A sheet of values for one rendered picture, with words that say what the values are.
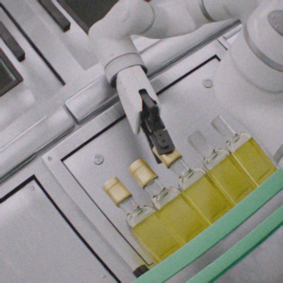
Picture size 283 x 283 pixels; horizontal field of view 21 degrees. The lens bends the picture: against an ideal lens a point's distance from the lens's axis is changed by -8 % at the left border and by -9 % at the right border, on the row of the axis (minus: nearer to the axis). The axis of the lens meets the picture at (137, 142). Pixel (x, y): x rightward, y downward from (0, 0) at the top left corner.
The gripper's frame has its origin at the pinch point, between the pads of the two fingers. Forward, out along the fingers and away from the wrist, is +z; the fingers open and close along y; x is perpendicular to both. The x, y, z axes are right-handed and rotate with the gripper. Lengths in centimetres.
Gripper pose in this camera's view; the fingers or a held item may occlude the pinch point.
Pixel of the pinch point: (162, 146)
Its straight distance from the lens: 145.1
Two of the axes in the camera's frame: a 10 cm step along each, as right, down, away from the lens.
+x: 9.2, -3.5, 1.8
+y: 0.3, -3.8, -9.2
